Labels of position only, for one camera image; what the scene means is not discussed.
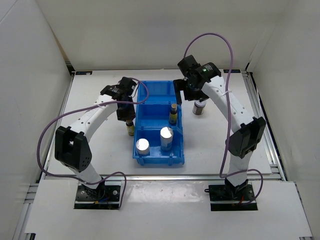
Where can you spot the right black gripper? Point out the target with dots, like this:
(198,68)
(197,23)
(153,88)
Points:
(179,85)

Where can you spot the blue storage bin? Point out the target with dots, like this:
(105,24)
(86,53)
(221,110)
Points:
(156,115)
(160,91)
(156,155)

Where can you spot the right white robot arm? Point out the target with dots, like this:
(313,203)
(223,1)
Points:
(244,131)

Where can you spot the middle blue storage bin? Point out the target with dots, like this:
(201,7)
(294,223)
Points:
(156,115)

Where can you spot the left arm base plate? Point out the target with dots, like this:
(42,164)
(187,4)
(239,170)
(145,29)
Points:
(107,197)

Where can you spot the silver-lid bead jar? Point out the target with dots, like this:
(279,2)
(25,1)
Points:
(166,138)
(142,146)

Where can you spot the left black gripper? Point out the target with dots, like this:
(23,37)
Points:
(130,113)

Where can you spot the aluminium table edge rail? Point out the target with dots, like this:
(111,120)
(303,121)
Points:
(251,177)

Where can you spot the near blue storage bin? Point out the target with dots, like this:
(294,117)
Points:
(156,155)

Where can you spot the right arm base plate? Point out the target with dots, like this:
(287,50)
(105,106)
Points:
(222,200)

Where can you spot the yellow-label sauce bottle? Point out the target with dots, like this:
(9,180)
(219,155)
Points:
(173,114)
(130,127)

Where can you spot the far blue storage bin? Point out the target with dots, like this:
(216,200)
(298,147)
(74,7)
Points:
(160,91)

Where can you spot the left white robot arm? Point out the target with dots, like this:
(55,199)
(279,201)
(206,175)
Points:
(72,142)

